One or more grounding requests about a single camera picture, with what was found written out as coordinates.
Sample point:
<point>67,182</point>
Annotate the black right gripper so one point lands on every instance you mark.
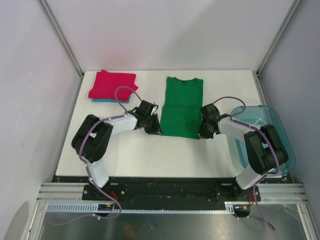
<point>202,134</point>

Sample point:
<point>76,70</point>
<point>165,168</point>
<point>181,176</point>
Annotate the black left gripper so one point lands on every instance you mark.
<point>156,129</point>

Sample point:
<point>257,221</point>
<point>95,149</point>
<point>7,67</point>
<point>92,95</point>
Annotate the green t shirt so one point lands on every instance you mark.
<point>181,113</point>

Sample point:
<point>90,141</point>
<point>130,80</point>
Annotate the red t shirt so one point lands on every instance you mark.
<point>106,83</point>

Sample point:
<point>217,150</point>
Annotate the blue t shirt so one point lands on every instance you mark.
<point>106,100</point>

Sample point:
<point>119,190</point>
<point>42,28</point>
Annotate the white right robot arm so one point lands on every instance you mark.
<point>264,147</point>

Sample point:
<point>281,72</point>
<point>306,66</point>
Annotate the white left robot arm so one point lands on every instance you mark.
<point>92,138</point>

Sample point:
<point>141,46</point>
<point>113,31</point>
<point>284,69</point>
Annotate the teal plastic bin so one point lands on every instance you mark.
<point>259,115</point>

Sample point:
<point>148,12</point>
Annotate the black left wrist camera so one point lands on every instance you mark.
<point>146,108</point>

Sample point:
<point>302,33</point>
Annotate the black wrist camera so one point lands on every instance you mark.
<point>210,112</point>
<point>146,108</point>

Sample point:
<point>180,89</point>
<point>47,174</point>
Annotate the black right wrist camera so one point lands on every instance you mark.
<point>210,112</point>

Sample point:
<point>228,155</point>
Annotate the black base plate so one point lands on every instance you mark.
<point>170,191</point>

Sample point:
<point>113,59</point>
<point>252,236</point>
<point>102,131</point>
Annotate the white slotted cable duct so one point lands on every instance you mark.
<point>106,208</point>

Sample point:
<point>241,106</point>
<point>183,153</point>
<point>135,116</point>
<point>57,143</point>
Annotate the aluminium front rail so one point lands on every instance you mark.
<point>270,193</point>

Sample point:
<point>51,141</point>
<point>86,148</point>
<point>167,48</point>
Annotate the right aluminium frame post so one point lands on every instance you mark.
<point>280,34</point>

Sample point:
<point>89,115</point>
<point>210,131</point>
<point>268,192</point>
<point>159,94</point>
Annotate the aluminium frame post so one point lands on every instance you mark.
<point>53,22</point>
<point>280,34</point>

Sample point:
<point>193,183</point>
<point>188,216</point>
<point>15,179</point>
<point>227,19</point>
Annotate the left aluminium frame post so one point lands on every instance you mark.
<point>53,22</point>

